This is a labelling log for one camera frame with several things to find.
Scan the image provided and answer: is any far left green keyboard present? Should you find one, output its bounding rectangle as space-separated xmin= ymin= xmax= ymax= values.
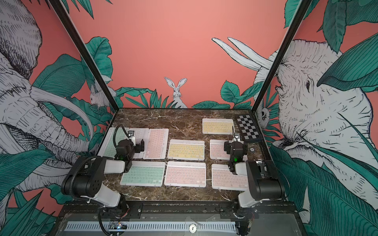
xmin=97 ymin=127 xmax=127 ymax=158

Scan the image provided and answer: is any left black frame post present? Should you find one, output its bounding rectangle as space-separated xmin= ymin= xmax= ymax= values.
xmin=49 ymin=0 xmax=119 ymax=114

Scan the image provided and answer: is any right near pink keyboard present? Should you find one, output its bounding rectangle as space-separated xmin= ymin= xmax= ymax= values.
xmin=212 ymin=164 xmax=249 ymax=191

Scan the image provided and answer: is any yellow keyboard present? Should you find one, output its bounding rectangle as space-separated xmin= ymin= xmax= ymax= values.
xmin=202 ymin=118 xmax=234 ymax=135
xmin=167 ymin=139 xmax=205 ymax=161

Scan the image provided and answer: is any left white keyboard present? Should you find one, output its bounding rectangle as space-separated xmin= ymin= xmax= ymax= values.
xmin=126 ymin=128 xmax=150 ymax=159

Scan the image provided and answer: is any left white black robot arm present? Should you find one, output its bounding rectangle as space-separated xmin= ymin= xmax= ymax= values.
xmin=61 ymin=124 xmax=145 ymax=208

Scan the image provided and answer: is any black white checkerboard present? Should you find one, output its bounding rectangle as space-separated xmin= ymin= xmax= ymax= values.
xmin=236 ymin=115 xmax=261 ymax=141

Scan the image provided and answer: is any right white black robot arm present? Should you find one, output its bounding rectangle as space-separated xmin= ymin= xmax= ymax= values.
xmin=223 ymin=141 xmax=285 ymax=208

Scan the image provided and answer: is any left pink keyboard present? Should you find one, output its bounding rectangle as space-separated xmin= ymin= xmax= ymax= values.
xmin=143 ymin=128 xmax=169 ymax=159

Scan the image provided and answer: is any right black frame post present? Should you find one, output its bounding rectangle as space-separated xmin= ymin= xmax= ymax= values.
xmin=252 ymin=0 xmax=312 ymax=114

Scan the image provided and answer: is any black front mounting rail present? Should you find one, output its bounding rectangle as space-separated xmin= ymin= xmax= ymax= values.
xmin=58 ymin=201 xmax=297 ymax=219

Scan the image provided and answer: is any right middle pink keyboard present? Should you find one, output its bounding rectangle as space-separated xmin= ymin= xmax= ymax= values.
xmin=210 ymin=140 xmax=233 ymax=160

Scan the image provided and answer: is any green keyboard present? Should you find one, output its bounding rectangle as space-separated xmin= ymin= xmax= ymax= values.
xmin=120 ymin=161 xmax=165 ymax=187
xmin=97 ymin=127 xmax=127 ymax=158

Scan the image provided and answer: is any near green keyboard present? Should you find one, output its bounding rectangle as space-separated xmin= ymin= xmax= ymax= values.
xmin=120 ymin=161 xmax=165 ymax=187

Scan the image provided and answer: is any black frame post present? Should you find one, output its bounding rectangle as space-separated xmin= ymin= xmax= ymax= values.
xmin=49 ymin=0 xmax=119 ymax=114
xmin=252 ymin=0 xmax=312 ymax=114

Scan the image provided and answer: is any white slotted cable duct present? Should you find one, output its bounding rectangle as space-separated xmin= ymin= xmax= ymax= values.
xmin=64 ymin=221 xmax=236 ymax=233

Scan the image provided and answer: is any small electronics board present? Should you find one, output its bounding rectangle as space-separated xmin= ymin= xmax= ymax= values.
xmin=109 ymin=222 xmax=128 ymax=232

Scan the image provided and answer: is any round silver lock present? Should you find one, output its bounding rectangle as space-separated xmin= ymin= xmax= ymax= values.
xmin=189 ymin=224 xmax=197 ymax=234

